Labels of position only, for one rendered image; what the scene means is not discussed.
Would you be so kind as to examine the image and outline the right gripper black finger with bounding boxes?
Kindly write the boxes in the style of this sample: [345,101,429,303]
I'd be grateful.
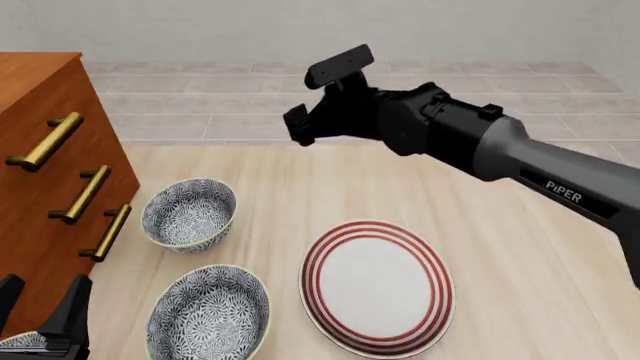
[282,103,317,148]

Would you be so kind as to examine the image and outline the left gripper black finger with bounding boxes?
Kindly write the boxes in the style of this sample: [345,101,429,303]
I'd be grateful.
[37,273,94,341]
[0,273,27,332]

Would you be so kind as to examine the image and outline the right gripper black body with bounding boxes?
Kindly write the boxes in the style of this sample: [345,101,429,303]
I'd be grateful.
[308,72,387,145]

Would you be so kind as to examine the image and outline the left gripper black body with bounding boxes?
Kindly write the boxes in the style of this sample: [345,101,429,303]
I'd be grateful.
[0,336,92,360]

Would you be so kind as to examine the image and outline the patterned blue-white bowl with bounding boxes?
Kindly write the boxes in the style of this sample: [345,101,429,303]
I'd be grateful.
[0,330,49,350]
[140,177,238,255]
[145,264,273,360]

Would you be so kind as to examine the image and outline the white plate with red rings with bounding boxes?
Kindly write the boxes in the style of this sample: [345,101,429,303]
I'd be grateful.
[298,219,457,357]

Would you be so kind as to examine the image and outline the wooden cabinet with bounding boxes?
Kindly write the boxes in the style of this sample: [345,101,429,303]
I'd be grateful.
[0,51,142,339]

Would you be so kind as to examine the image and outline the long brass cabinet handle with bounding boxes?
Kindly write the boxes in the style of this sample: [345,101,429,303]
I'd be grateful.
[5,111,86,174]

